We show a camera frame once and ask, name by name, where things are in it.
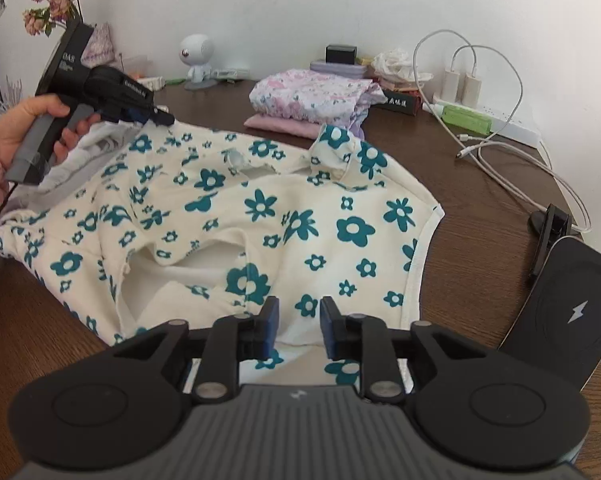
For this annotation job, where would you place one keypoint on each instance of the white robot figurine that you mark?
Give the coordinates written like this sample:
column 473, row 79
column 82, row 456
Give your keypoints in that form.
column 198, row 55

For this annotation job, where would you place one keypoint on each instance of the folded pink cloth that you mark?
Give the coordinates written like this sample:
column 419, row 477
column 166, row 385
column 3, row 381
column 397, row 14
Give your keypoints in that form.
column 280, row 126

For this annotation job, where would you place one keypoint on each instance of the black charger block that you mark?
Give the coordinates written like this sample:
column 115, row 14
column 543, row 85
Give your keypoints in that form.
column 340, row 54

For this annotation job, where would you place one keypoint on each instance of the small green stick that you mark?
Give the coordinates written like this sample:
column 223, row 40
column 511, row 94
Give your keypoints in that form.
column 175, row 81

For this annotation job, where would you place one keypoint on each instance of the grey box with black adapter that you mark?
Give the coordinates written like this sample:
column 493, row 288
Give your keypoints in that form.
column 325, row 66

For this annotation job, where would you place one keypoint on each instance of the green packet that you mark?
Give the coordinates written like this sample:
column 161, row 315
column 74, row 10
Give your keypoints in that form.
column 465, row 119

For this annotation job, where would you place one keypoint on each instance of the black labelled box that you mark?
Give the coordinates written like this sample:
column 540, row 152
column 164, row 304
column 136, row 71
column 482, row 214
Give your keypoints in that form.
column 398, row 102

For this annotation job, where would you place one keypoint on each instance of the white charger adapter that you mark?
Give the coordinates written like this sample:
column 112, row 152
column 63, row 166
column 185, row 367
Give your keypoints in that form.
column 472, row 89
column 451, row 85

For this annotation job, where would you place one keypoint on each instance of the white flat device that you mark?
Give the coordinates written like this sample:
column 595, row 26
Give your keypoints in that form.
column 230, row 74

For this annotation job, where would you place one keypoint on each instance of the white plastic clip holder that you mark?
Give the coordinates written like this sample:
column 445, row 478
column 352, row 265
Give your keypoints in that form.
column 151, row 82

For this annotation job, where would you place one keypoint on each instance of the white power strip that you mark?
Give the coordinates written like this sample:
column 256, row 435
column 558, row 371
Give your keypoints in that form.
column 518, row 127

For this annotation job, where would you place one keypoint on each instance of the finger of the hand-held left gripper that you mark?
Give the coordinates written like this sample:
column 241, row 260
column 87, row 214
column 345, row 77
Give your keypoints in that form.
column 155, row 116

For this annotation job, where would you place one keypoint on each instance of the folded purple floral clothes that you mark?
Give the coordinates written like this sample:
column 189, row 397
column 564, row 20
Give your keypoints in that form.
column 310, row 92

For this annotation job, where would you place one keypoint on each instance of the white teal flower garment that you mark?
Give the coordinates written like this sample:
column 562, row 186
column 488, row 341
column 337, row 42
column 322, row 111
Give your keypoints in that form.
column 290, row 220

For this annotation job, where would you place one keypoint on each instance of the knitted lavender vase cover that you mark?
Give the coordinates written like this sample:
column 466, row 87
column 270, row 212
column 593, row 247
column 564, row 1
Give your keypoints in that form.
column 100, row 45

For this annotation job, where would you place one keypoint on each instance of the person's left hand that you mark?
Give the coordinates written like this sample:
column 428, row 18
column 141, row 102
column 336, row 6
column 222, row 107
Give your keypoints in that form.
column 15, row 122

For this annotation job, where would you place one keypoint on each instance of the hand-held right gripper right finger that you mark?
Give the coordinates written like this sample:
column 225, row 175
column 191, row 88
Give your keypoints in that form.
column 327, row 327

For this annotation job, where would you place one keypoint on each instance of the clear plastic food container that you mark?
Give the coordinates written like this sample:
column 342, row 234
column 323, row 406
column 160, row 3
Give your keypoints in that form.
column 135, row 67

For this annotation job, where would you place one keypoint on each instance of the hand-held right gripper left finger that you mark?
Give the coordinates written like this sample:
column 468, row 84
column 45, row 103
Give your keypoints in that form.
column 271, row 322

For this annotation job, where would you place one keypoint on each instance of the crumpled white tissue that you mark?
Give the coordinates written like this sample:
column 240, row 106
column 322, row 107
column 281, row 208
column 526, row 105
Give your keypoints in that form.
column 398, row 65

